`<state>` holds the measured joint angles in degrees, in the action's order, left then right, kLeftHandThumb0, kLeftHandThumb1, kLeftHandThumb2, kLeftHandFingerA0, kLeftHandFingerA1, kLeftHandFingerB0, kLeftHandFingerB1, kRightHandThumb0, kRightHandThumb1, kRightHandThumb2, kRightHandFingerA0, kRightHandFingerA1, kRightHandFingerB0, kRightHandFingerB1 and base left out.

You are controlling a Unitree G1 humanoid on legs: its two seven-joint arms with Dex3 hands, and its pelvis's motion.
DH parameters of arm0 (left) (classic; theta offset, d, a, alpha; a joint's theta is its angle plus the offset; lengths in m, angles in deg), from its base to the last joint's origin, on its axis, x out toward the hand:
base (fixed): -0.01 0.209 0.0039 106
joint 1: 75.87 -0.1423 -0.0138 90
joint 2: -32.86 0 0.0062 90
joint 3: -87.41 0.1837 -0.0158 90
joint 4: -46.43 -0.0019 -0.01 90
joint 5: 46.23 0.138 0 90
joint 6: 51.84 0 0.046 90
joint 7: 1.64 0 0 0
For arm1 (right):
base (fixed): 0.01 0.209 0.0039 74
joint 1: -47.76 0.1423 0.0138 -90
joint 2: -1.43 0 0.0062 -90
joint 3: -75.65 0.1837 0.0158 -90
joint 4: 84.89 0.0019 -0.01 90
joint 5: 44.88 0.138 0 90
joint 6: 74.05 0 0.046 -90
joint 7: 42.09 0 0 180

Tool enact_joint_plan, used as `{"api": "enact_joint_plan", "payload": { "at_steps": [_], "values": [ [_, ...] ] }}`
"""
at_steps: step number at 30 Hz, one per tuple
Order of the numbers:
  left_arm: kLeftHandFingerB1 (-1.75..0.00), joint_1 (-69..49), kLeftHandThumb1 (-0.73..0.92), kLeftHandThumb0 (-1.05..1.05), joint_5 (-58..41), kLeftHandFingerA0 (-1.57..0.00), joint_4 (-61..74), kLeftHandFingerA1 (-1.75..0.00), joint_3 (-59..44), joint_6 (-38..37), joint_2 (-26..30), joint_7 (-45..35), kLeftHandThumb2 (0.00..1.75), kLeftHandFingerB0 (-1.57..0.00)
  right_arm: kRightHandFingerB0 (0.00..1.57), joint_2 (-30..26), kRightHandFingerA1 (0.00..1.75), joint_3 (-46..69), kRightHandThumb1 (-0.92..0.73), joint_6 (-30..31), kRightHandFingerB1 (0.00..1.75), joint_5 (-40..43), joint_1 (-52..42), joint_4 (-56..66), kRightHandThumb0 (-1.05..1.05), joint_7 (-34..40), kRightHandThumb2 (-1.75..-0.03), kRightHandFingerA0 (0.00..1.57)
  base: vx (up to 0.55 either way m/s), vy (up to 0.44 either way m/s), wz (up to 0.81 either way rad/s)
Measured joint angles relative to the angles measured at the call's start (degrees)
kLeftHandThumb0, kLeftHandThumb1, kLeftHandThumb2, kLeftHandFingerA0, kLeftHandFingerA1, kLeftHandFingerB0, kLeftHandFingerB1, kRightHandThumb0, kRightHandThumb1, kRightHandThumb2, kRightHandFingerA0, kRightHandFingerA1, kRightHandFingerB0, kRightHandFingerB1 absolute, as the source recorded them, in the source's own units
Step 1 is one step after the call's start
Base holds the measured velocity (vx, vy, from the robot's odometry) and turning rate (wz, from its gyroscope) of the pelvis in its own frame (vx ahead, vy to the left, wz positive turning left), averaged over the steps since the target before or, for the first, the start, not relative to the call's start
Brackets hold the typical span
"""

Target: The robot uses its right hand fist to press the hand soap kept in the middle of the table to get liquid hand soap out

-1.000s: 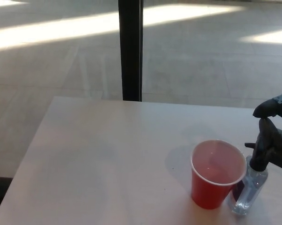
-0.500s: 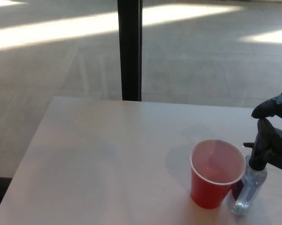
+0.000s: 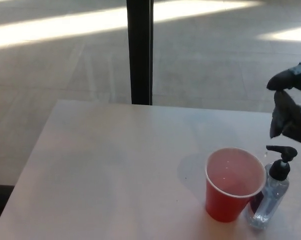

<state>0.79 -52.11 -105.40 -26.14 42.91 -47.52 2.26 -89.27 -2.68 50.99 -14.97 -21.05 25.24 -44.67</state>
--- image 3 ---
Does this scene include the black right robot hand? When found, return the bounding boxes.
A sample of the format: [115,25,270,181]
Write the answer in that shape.
[266,62,301,146]

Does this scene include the red plastic cup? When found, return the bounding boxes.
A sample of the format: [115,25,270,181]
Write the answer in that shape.
[204,147,267,223]

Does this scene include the clear soap bottle black pump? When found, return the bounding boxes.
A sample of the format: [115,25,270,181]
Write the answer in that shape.
[245,145,297,230]

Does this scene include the black window frame post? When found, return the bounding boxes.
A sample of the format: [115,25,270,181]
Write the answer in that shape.
[126,0,155,105]

